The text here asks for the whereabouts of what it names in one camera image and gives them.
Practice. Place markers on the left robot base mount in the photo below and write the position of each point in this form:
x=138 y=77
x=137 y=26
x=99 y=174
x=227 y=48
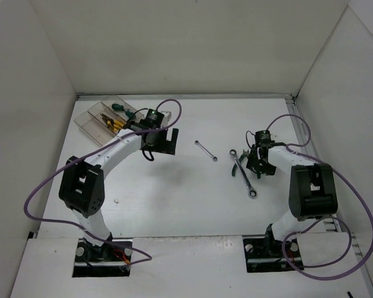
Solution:
x=106 y=261

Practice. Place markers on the green stubby Phillips screwdriver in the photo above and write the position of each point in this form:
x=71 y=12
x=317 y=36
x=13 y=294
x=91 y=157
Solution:
x=130 y=114

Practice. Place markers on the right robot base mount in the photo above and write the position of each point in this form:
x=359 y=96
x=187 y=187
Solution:
x=263 y=254

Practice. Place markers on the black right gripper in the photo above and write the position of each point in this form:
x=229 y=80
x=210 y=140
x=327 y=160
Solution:
x=262 y=162

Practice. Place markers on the large silver ratchet wrench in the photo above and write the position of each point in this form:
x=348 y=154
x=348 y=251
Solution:
x=250 y=190

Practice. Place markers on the green stubby flathead screwdriver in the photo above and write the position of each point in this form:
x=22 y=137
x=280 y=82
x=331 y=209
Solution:
x=120 y=108

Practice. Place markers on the small silver ratchet wrench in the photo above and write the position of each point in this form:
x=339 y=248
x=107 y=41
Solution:
x=212 y=156

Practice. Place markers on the aluminium rail right edge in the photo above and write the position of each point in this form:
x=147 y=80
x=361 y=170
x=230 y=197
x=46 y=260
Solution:
x=327 y=191

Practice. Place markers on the yellow needle-nose pliers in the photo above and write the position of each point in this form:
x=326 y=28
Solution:
x=105 y=118

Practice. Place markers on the green handled pliers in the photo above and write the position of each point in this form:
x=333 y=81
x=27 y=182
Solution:
x=241 y=158

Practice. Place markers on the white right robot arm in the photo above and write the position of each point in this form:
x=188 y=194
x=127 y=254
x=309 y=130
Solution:
x=311 y=191

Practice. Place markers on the clear three-compartment container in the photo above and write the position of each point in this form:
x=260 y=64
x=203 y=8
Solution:
x=92 y=125

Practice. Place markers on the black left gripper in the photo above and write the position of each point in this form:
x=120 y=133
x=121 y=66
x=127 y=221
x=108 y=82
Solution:
x=165 y=146

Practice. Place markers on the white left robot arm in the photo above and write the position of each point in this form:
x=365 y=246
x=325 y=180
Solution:
x=82 y=186

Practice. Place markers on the yellow black cutting pliers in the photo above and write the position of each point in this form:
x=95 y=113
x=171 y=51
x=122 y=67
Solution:
x=114 y=127

